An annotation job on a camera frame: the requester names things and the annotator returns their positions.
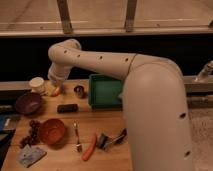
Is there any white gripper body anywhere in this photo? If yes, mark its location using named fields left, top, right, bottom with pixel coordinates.
left=48, top=64, right=70, bottom=86

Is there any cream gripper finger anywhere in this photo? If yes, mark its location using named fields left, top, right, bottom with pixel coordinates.
left=45, top=81, right=56, bottom=97

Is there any red yellow apple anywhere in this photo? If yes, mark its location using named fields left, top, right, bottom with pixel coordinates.
left=51, top=87, right=62, bottom=97

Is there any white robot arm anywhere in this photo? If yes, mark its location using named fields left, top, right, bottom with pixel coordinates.
left=48, top=39, right=194, bottom=171

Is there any purple bowl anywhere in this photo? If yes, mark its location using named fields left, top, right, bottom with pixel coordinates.
left=15, top=92, right=42, bottom=115

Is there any orange bowl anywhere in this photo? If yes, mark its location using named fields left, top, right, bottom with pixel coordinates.
left=38, top=118, right=66, bottom=145

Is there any white cup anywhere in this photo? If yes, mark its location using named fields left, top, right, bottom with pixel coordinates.
left=29, top=77, right=45, bottom=95

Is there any black rectangular block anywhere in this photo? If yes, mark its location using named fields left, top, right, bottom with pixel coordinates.
left=57, top=104, right=78, bottom=113

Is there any small metal cup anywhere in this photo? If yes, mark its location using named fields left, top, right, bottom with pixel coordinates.
left=74, top=85, right=85, bottom=98

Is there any metal spoon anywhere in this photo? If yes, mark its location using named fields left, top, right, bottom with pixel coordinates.
left=73, top=122, right=82, bottom=153

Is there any green plastic tray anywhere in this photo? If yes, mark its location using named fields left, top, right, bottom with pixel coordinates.
left=88, top=74, right=123, bottom=109

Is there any dark grape bunch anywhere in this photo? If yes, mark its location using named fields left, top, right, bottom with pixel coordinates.
left=19, top=120, right=41, bottom=148

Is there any grey blue cloth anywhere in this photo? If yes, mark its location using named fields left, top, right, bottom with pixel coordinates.
left=17, top=145, right=47, bottom=168

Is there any orange carrot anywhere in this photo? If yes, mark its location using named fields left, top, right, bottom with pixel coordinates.
left=82, top=134, right=97, bottom=161

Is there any black handled brush tool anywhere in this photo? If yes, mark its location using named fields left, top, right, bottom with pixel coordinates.
left=96, top=129, right=127, bottom=150

